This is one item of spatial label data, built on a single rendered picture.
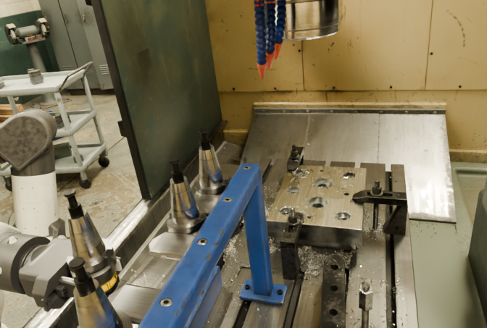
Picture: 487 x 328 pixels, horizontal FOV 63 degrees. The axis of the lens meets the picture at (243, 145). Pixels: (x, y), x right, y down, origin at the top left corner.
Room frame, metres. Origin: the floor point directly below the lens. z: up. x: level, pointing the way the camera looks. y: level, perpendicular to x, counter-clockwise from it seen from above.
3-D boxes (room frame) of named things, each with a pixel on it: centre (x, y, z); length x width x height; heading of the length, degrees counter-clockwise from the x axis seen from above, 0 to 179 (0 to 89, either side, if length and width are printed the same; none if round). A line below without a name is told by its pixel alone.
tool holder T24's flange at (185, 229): (0.53, 0.10, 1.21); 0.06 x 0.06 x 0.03
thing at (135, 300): (0.37, 0.16, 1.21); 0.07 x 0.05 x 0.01; 70
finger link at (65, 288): (0.43, 0.26, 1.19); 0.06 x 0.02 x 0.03; 70
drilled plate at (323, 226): (0.91, -0.19, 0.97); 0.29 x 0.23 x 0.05; 160
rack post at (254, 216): (0.66, -0.01, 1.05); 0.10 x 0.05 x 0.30; 70
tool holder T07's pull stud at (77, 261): (0.32, 0.18, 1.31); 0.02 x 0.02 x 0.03
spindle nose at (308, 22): (0.84, -0.15, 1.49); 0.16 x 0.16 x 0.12
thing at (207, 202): (0.58, 0.08, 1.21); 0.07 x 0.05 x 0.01; 70
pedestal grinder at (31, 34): (5.51, 2.65, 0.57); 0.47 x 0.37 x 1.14; 132
